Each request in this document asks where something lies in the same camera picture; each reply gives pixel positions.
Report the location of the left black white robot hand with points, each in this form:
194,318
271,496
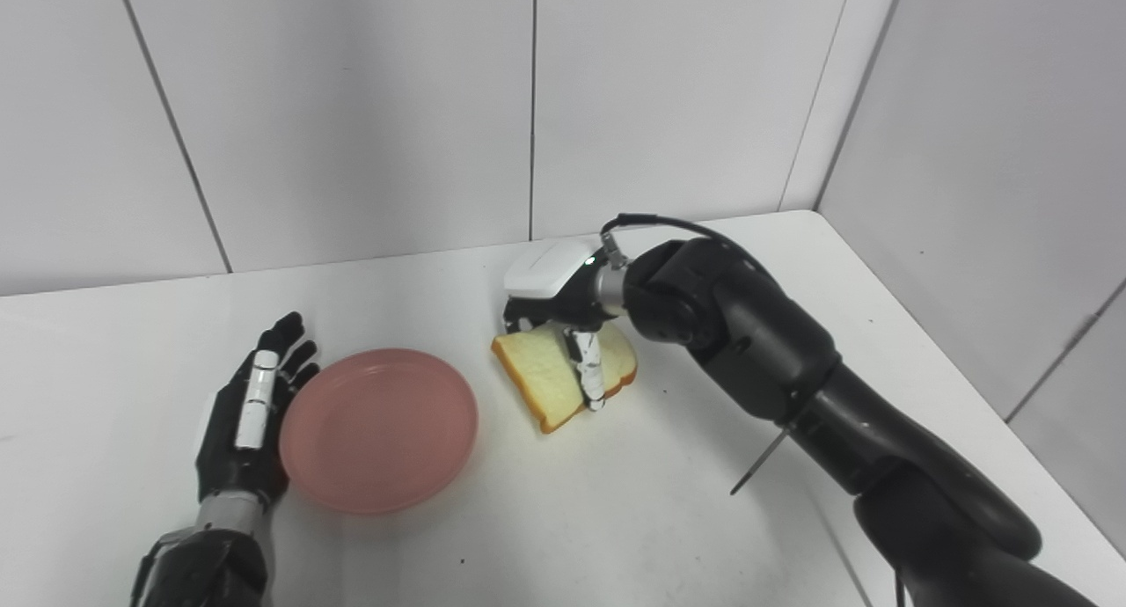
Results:
251,413

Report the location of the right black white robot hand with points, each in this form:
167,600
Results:
563,295

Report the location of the slice of bread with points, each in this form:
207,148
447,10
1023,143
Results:
550,369

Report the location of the pink round plate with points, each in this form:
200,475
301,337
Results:
378,431

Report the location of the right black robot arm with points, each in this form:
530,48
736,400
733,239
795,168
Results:
836,413

